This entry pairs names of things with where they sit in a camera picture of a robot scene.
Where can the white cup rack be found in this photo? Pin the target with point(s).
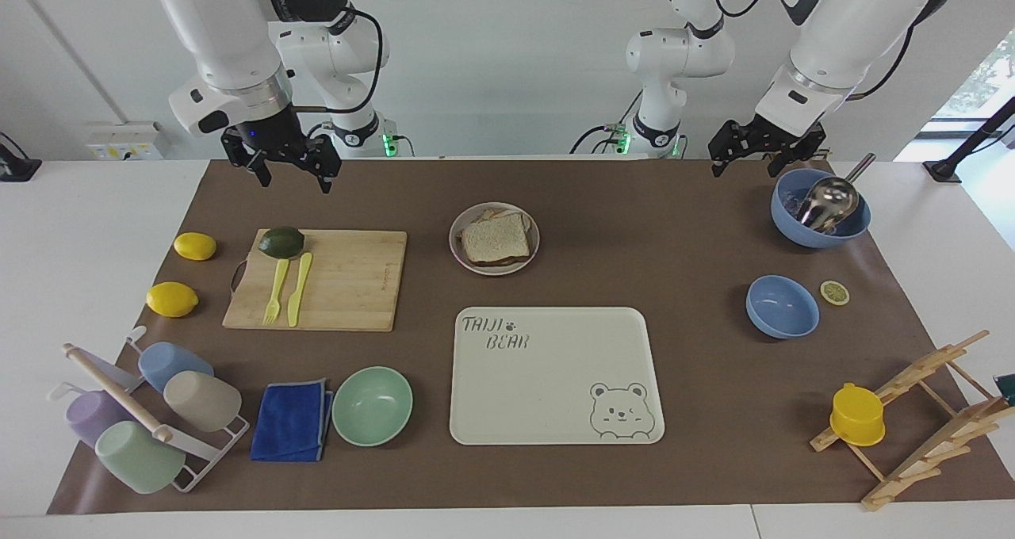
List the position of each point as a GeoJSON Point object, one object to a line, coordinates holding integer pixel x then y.
{"type": "Point", "coordinates": [119, 388]}

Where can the wooden cutting board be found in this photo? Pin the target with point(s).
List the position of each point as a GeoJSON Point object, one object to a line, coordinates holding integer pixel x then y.
{"type": "Point", "coordinates": [357, 281]}

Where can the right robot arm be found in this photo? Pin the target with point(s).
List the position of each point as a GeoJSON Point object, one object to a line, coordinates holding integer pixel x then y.
{"type": "Point", "coordinates": [222, 24]}

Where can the lemon slice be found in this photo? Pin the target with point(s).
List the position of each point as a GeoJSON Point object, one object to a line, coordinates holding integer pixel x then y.
{"type": "Point", "coordinates": [835, 292]}

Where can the green cup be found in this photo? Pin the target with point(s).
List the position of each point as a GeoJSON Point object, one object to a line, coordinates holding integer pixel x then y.
{"type": "Point", "coordinates": [139, 460]}

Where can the cream tray with bear print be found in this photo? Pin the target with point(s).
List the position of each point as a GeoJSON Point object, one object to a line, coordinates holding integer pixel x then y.
{"type": "Point", "coordinates": [547, 380]}

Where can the large blue bowl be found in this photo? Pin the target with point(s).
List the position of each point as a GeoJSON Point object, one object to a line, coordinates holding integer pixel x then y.
{"type": "Point", "coordinates": [825, 238]}

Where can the yellow-green plastic knife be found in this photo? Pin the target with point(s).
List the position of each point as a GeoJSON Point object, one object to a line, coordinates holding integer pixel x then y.
{"type": "Point", "coordinates": [299, 285]}

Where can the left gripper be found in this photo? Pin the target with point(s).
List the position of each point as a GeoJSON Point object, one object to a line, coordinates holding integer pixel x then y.
{"type": "Point", "coordinates": [785, 136]}

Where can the dark teal object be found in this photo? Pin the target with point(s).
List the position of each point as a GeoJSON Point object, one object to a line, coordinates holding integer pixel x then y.
{"type": "Point", "coordinates": [1005, 388]}

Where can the beige cup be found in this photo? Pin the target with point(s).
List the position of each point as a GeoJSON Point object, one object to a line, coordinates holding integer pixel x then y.
{"type": "Point", "coordinates": [204, 400]}

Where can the grey-pink round plate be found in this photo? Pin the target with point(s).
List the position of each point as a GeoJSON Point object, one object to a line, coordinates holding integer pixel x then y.
{"type": "Point", "coordinates": [455, 246]}

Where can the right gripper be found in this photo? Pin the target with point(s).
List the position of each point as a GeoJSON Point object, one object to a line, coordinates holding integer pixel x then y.
{"type": "Point", "coordinates": [270, 135]}

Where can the purple cup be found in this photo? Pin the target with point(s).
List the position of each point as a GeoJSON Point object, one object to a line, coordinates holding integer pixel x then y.
{"type": "Point", "coordinates": [93, 416]}

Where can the yellow cup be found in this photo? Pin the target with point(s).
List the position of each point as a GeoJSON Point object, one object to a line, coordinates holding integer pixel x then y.
{"type": "Point", "coordinates": [858, 416]}

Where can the blue folded cloth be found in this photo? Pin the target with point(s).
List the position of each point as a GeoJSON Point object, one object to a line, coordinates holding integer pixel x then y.
{"type": "Point", "coordinates": [289, 422]}

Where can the green bowl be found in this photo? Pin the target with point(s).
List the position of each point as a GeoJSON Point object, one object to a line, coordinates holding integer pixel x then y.
{"type": "Point", "coordinates": [373, 406]}

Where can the wooden dish rack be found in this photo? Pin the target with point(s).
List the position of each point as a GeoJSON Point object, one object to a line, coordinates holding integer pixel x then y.
{"type": "Point", "coordinates": [928, 452]}

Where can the metal ladle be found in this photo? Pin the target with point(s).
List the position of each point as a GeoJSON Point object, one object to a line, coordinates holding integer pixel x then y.
{"type": "Point", "coordinates": [829, 202]}

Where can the dark green avocado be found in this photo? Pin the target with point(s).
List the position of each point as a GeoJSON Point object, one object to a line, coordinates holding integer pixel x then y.
{"type": "Point", "coordinates": [281, 242]}

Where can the small blue bowl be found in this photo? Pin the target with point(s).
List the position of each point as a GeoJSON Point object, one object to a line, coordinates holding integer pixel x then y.
{"type": "Point", "coordinates": [781, 307]}

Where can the white bread slice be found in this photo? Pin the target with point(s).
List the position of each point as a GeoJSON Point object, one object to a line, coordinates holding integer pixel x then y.
{"type": "Point", "coordinates": [496, 239]}

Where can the sandwich base with filling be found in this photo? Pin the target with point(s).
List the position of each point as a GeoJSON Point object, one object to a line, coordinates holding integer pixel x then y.
{"type": "Point", "coordinates": [507, 262]}

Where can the blue cup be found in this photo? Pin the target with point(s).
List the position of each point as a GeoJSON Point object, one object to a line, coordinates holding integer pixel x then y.
{"type": "Point", "coordinates": [170, 362]}

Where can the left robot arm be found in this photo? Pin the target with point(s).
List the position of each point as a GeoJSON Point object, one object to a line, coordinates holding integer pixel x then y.
{"type": "Point", "coordinates": [840, 24]}

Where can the yellow lemon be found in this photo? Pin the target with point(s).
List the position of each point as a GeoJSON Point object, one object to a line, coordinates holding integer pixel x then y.
{"type": "Point", "coordinates": [172, 299]}
{"type": "Point", "coordinates": [195, 246]}

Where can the black stand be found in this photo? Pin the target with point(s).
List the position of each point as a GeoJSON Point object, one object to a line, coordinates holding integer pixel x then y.
{"type": "Point", "coordinates": [16, 166]}
{"type": "Point", "coordinates": [971, 139]}

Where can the white wall socket box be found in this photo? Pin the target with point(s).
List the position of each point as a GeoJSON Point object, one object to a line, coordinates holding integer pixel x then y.
{"type": "Point", "coordinates": [127, 141]}

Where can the yellow-green plastic fork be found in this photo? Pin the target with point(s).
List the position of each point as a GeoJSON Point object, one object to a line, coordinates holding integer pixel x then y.
{"type": "Point", "coordinates": [275, 289]}

